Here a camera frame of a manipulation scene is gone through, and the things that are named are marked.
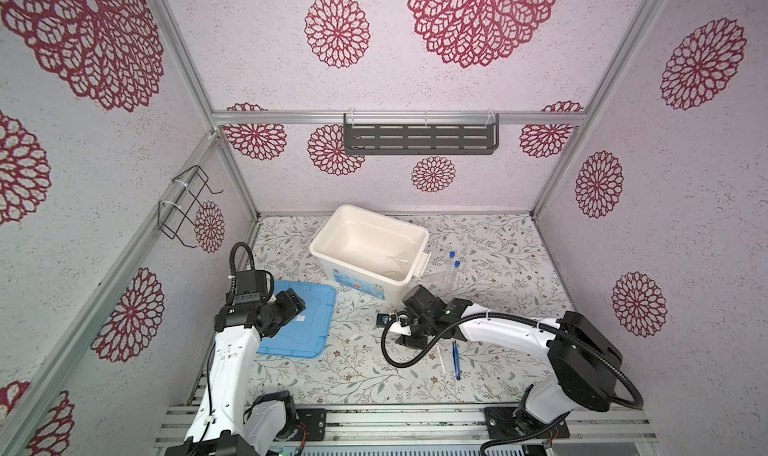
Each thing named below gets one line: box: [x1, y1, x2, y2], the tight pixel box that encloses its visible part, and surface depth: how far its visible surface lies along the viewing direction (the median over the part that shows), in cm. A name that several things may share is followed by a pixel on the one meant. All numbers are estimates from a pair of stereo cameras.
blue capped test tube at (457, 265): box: [454, 260, 461, 292], surface depth 102 cm
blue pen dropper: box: [452, 340, 461, 381], surface depth 85 cm
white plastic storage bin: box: [309, 204, 431, 305], surface depth 99 cm
